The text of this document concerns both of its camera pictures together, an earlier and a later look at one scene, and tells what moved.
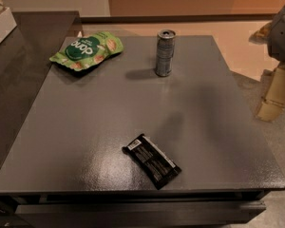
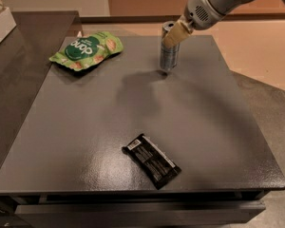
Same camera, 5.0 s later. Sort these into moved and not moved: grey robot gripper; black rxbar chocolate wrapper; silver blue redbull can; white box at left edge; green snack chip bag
Moved: silver blue redbull can; grey robot gripper
Not moved: green snack chip bag; black rxbar chocolate wrapper; white box at left edge
